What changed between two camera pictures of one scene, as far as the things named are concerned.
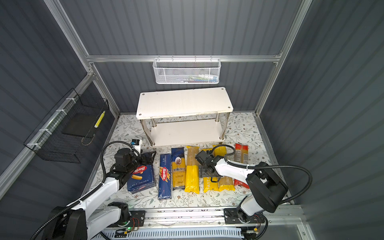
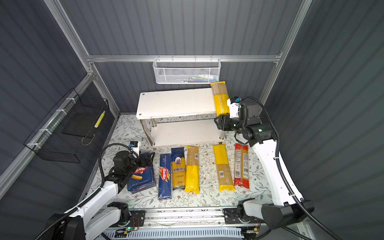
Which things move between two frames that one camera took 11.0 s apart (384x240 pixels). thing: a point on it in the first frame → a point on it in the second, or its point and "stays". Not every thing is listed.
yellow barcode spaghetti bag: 225,183 stays
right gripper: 202,172 → 222,124
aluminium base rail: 156,218 stays
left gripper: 150,159 stays
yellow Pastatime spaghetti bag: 208,186 → 221,96
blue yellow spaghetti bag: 178,168 stays
